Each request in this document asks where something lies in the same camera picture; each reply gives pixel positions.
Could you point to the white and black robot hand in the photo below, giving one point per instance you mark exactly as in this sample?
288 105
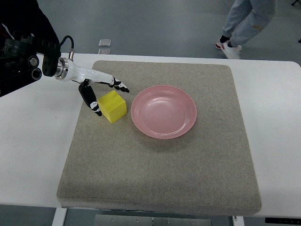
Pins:
68 71

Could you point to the upper metal floor plate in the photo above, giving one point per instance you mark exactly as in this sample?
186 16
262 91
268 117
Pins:
104 43

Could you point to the metal table base plate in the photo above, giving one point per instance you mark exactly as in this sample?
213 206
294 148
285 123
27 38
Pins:
115 220

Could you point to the person in grey trousers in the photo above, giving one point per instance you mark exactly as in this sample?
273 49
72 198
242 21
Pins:
246 19

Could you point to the pink plate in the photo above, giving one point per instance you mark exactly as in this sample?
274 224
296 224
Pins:
163 112

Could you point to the lower metal floor plate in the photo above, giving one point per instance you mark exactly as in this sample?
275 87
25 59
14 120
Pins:
104 51

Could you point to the black table control panel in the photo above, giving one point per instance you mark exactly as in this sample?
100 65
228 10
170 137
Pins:
289 221

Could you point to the yellow foam block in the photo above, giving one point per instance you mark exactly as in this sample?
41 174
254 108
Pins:
112 106

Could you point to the metal floor plate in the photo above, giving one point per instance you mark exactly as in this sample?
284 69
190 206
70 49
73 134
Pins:
104 43
104 51

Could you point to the person in black clothes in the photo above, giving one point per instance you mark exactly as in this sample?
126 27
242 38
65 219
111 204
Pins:
25 16

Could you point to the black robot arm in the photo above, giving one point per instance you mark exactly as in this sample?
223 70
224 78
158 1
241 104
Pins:
25 58

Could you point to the beige square mat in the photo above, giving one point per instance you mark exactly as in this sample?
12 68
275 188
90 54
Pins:
207 171

